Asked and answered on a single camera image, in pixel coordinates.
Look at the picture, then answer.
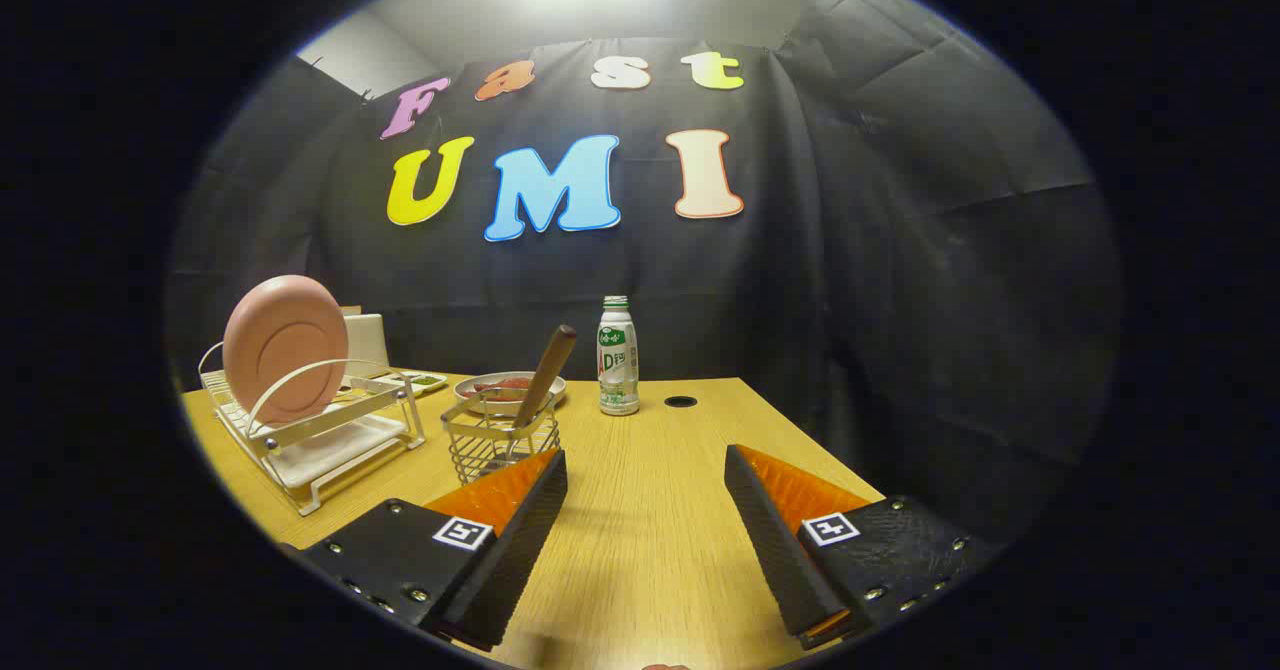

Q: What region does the pink plate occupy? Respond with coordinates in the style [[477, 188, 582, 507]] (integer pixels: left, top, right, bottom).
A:
[[222, 275, 350, 425]]

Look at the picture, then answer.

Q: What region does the white drip tray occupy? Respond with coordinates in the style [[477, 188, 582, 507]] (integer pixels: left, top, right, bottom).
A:
[[262, 412, 409, 491]]

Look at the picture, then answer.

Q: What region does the beige round plate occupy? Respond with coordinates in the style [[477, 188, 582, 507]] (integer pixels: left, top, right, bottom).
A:
[[454, 371, 568, 417]]

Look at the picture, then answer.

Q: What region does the white green label bottle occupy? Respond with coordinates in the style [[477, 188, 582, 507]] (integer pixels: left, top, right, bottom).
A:
[[597, 295, 641, 417]]

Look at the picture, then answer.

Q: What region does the white toaster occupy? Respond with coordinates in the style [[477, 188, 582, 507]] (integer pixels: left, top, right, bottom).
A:
[[342, 310, 390, 377]]

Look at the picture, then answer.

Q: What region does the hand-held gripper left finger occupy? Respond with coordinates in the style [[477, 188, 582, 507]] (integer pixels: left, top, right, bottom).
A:
[[295, 448, 569, 653]]

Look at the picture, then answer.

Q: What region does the metal wire basket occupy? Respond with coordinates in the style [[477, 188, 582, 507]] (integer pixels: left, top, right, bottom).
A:
[[441, 387, 563, 486]]

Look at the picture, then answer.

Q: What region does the wooden handled spoon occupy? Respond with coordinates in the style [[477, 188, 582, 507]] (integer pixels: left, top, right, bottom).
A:
[[497, 325, 579, 459]]

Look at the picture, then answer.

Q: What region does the white divided bean tray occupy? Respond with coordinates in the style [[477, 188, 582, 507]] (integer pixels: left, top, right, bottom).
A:
[[340, 371, 448, 399]]

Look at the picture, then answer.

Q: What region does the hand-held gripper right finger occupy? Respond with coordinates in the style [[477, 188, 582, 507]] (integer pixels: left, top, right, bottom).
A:
[[723, 443, 993, 650]]

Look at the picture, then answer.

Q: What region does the white wire dish rack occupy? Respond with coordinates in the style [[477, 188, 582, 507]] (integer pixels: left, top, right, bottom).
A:
[[198, 340, 426, 517]]

